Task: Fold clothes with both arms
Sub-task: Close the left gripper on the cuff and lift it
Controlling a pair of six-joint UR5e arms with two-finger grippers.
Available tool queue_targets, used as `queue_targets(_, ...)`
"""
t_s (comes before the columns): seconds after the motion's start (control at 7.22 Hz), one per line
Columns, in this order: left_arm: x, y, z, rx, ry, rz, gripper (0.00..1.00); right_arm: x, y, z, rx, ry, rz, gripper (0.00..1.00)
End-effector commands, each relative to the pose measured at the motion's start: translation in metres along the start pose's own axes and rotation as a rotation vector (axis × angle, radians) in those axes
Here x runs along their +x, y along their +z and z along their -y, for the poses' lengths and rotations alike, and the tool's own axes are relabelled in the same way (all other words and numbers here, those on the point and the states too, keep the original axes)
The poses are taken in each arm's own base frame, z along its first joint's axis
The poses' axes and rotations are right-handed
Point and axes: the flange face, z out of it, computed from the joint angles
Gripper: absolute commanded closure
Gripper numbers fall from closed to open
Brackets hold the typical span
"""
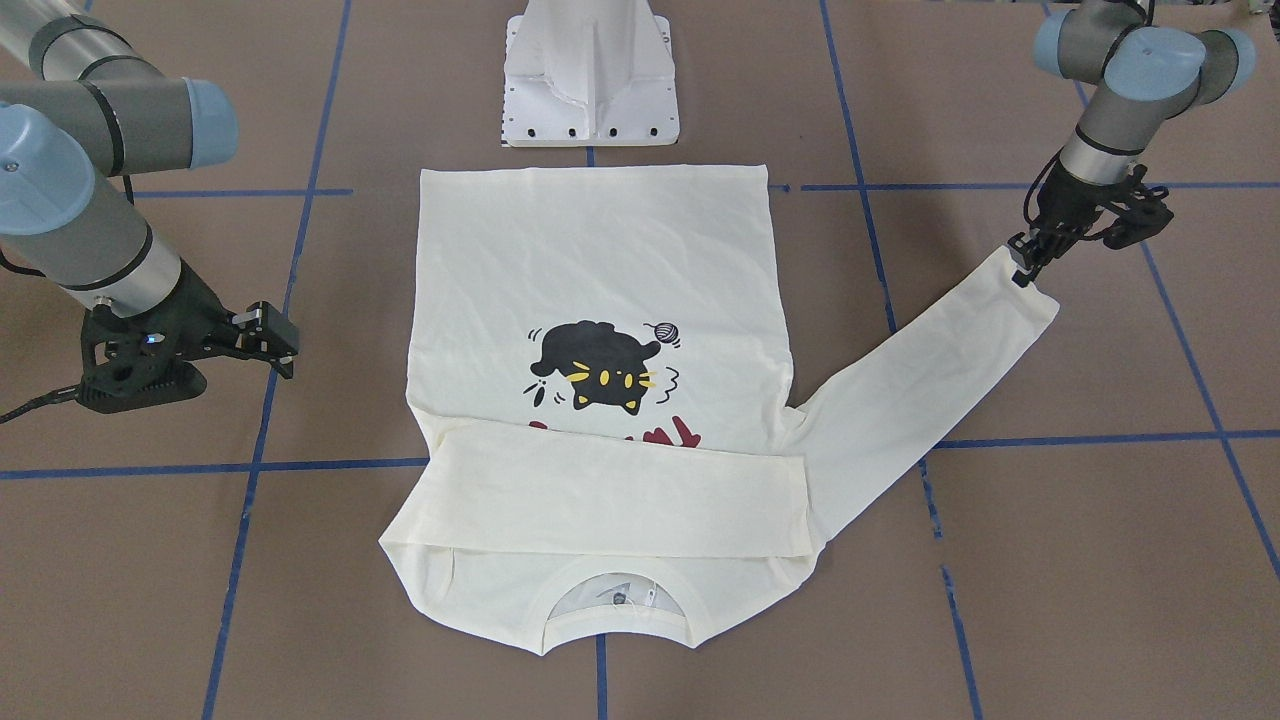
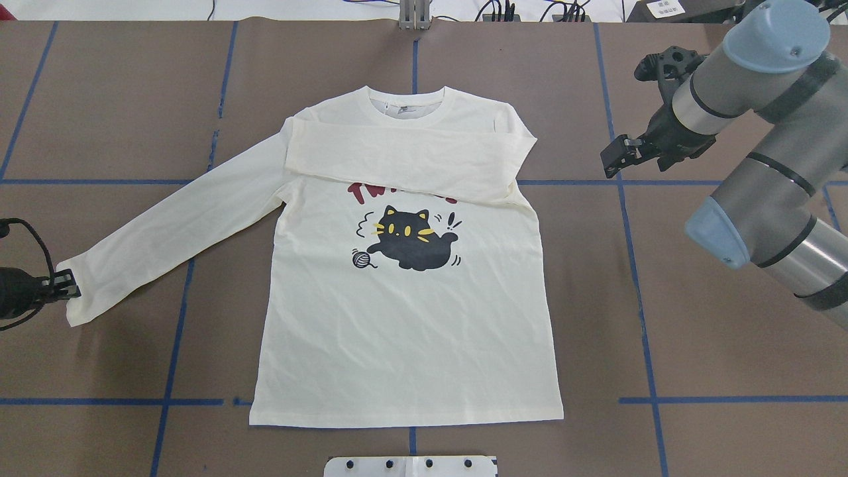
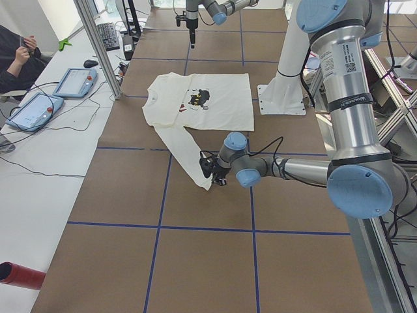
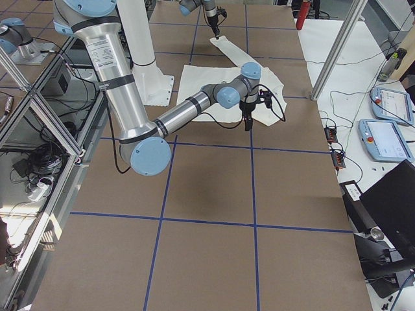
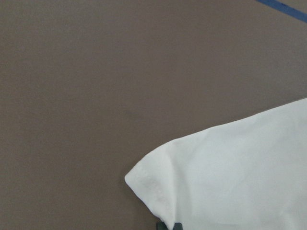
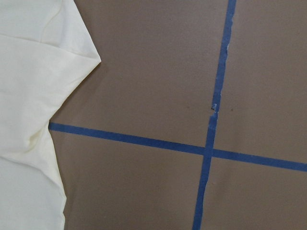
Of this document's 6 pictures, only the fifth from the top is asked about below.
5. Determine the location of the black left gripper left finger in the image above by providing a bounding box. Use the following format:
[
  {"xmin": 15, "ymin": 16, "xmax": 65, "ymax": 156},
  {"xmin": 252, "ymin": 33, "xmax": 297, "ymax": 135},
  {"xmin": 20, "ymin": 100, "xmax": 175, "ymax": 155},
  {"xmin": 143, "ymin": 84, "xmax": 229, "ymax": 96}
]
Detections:
[{"xmin": 156, "ymin": 222, "xmax": 168, "ymax": 230}]

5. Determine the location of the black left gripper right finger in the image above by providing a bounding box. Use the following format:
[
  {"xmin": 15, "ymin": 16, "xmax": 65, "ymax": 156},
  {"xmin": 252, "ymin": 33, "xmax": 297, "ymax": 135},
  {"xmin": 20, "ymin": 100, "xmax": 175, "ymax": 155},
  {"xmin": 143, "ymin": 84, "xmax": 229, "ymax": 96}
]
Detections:
[{"xmin": 173, "ymin": 222, "xmax": 183, "ymax": 230}]

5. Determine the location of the cream long-sleeve cat shirt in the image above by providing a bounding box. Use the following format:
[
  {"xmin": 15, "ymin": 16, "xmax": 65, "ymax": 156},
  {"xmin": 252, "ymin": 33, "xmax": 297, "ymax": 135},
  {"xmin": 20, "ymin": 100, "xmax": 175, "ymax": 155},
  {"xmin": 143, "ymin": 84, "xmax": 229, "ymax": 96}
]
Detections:
[{"xmin": 125, "ymin": 99, "xmax": 307, "ymax": 230}]

